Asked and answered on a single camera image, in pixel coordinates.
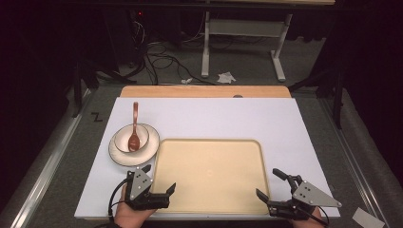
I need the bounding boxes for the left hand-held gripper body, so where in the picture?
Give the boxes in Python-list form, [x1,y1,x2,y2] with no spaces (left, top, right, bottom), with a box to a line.
[125,168,169,211]

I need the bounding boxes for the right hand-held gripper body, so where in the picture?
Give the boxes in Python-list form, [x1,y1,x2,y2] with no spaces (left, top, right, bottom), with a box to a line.
[267,175,343,221]

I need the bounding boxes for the white metal stand frame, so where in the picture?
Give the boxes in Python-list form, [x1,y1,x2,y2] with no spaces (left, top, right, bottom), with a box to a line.
[201,10,294,83]

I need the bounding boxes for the white table cover sheet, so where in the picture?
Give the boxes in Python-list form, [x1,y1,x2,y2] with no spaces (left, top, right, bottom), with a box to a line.
[74,97,341,220]

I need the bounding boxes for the black stand legs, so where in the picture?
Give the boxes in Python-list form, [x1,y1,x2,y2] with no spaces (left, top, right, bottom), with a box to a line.
[70,58,138,119]
[287,61,347,130]

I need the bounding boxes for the person's right hand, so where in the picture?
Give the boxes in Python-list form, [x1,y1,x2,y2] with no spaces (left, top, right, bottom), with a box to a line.
[291,206,330,228]

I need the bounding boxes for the white paper slip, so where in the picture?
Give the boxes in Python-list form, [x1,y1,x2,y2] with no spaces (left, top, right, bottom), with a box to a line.
[352,206,386,228]

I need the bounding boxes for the person's left hand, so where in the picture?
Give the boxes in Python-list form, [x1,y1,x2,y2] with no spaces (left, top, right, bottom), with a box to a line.
[113,185,157,228]

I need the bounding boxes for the large crumpled white tissue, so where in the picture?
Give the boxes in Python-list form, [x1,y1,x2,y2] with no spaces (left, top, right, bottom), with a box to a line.
[217,71,237,85]

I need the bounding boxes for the black floor cable bundle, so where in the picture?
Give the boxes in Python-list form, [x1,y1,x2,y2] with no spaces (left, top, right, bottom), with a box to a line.
[126,18,220,86]

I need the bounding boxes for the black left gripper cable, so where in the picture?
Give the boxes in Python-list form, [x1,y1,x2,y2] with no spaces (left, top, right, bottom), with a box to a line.
[107,178,131,223]

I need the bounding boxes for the white bowl with dark rim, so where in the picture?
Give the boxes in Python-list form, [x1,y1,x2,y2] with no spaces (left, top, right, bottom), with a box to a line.
[113,123,150,154]

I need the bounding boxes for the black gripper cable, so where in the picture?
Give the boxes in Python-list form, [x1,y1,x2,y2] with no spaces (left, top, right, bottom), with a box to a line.
[107,178,131,223]
[300,204,331,227]

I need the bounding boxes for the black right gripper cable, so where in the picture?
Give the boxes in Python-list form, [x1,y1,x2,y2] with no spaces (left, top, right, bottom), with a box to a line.
[300,204,331,227]

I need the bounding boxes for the brown spoon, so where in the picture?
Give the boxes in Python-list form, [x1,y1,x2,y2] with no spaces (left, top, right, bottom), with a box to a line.
[127,101,141,153]

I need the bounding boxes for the beige plastic tray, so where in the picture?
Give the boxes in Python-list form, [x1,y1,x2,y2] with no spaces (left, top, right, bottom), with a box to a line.
[151,138,271,216]

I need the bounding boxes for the white plate with dark rim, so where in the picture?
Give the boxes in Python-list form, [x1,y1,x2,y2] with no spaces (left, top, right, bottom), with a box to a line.
[108,123,161,167]

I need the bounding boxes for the metal floor rail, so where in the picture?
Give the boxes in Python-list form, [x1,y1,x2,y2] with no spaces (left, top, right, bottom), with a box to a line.
[9,89,93,228]
[318,98,392,228]

